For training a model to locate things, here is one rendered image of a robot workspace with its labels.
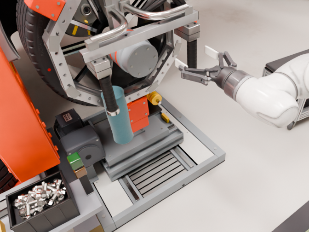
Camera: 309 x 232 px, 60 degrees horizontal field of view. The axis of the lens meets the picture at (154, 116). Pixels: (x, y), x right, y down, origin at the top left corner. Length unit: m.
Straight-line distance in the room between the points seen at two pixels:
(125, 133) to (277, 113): 0.62
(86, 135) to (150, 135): 0.38
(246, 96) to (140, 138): 0.87
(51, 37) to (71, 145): 0.58
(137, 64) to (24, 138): 0.46
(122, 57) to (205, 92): 1.30
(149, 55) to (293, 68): 0.46
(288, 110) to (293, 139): 1.17
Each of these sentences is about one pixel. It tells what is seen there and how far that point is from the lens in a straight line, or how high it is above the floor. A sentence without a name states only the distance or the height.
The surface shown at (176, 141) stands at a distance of 1.64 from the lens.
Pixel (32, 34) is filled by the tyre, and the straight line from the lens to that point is 1.05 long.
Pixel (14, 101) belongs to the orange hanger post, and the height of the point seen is 0.86.
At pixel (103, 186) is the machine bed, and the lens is 1.57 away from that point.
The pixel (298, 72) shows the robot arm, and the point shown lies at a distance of 0.85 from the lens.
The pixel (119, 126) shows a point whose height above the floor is 0.59.
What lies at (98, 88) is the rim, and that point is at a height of 0.65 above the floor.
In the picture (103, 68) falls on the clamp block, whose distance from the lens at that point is 0.82.
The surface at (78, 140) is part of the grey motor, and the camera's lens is 1.37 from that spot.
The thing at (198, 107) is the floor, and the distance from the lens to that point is 2.04.
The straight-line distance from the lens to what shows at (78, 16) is 1.52.
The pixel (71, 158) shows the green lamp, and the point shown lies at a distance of 0.96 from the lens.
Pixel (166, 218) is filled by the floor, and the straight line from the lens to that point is 1.51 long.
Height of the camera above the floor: 1.35
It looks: 42 degrees down
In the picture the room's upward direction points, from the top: 8 degrees counter-clockwise
